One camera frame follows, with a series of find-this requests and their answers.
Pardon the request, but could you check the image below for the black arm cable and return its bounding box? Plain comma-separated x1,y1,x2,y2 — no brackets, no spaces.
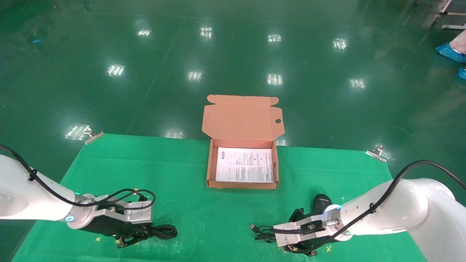
272,160,466,255
0,145,156,212

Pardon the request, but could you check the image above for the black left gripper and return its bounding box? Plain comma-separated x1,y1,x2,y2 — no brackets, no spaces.
78,214,152,249

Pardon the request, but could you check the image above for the white printed instruction sheet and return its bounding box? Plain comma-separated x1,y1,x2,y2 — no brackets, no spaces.
216,147,275,183

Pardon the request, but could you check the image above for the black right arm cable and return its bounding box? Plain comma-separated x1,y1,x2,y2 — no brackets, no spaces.
272,160,466,255

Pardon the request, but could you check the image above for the black data cable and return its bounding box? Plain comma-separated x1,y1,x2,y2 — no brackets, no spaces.
128,223,178,240

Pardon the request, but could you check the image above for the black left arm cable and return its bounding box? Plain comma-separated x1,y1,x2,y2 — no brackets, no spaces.
0,145,156,212

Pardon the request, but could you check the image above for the white metal cart frame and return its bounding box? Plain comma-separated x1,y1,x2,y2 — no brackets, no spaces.
431,0,466,31

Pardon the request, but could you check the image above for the white trouser leg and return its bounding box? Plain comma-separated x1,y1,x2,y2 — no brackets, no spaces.
449,30,466,55

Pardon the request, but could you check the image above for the green table mat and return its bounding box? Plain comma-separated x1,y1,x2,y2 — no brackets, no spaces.
11,133,427,262

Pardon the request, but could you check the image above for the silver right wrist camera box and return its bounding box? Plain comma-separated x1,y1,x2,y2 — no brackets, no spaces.
273,215,327,247

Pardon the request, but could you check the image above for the black mouse usb cable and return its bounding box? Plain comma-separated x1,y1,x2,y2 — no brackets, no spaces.
250,194,333,243

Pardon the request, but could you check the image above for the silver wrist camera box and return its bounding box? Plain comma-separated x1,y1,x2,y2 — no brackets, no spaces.
273,215,327,247
95,199,153,225

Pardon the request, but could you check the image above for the open brown cardboard box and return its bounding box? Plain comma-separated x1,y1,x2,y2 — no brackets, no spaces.
201,95,284,190

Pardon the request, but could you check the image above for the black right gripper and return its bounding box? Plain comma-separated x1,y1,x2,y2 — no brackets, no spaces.
283,208,318,256

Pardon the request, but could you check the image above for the metal binder clip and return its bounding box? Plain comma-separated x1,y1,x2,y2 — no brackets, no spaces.
365,145,387,163
84,130,104,145

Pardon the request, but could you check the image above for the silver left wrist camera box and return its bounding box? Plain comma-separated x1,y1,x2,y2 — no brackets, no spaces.
95,199,153,225

